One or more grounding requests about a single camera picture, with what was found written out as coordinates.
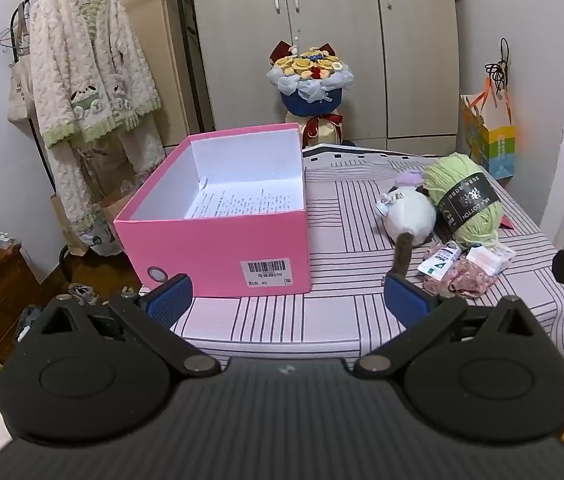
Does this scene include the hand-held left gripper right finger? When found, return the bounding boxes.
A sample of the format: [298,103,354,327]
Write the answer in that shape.
[351,274,545,377]

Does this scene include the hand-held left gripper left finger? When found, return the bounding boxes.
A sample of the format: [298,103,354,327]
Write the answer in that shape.
[26,274,223,376]

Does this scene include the pink floral cloth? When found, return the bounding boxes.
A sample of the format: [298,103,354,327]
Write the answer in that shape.
[422,242,505,298]

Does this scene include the pink cardboard box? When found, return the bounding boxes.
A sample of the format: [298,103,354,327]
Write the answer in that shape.
[112,122,311,299]

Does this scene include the white plush cat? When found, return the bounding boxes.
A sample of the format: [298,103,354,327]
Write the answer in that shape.
[374,185,438,276]

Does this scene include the white tissue pack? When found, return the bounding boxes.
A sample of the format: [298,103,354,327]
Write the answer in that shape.
[464,245,515,276]

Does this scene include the purple plush toy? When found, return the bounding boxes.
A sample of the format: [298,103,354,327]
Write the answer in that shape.
[394,170,425,188]

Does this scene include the green yarn ball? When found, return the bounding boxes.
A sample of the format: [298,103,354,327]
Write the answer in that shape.
[422,152,505,248]

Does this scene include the pair of shoes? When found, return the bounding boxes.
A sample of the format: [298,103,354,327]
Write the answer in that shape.
[69,282,100,306]

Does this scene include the striped bed sheet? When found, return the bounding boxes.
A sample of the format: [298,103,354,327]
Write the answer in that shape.
[139,142,564,381]

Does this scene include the brown paper bag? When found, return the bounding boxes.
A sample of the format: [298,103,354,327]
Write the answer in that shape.
[50,180,135,257]

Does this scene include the printed paper sheet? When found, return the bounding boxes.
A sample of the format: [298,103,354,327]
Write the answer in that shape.
[184,177,305,220]

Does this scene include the colourful paper gift bag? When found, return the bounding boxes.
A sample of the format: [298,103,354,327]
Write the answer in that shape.
[459,80,518,181]

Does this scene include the white fleece pajama pants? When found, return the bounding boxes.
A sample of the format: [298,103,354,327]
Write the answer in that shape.
[46,110,167,241]

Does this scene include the flower bouquet with blue wrap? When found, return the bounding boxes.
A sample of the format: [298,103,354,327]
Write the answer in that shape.
[267,40,355,148]

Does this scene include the grey wooden wardrobe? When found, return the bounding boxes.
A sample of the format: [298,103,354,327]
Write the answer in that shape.
[184,0,460,143]

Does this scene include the beige tote bag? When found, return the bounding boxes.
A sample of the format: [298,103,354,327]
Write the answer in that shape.
[6,2,37,123]

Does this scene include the white fleece pajama top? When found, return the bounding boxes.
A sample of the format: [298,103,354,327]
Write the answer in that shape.
[28,0,163,148]

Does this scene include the bundle of hanging cables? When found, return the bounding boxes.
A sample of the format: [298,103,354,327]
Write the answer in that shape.
[489,37,513,98]

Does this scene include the wire hanger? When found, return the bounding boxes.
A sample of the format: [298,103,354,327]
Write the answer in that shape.
[0,22,18,58]

